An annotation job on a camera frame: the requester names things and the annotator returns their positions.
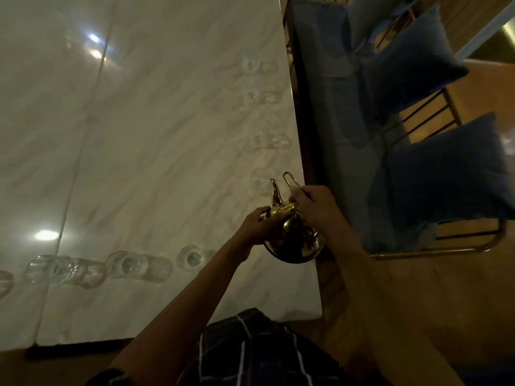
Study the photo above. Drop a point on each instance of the person's right forearm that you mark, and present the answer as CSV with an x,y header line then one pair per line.
x,y
386,317

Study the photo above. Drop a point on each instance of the person's right hand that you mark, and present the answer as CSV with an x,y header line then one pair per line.
x,y
320,209

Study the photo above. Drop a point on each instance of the person's right fingers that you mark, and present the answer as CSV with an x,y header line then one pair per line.
x,y
298,198

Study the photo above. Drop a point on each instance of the clear drinking glass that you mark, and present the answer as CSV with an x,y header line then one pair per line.
x,y
128,264
194,258
259,96
50,269
268,139
253,65
261,181

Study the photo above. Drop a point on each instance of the dark plaid shorts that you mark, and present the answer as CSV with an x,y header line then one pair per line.
x,y
257,353

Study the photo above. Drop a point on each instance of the person's left fingers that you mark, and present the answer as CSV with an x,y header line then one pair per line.
x,y
268,217

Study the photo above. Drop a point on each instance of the grey-blue bench seat cushion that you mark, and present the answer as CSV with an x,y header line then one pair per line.
x,y
342,116

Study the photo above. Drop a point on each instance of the gold metal teapot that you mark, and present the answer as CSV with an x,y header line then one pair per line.
x,y
293,243

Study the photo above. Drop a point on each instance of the blue throw pillow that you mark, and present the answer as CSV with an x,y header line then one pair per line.
x,y
414,64
374,16
450,172

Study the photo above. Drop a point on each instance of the person's left forearm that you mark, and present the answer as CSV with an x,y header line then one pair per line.
x,y
181,317

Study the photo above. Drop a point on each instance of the person's left hand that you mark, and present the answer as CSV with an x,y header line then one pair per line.
x,y
249,231

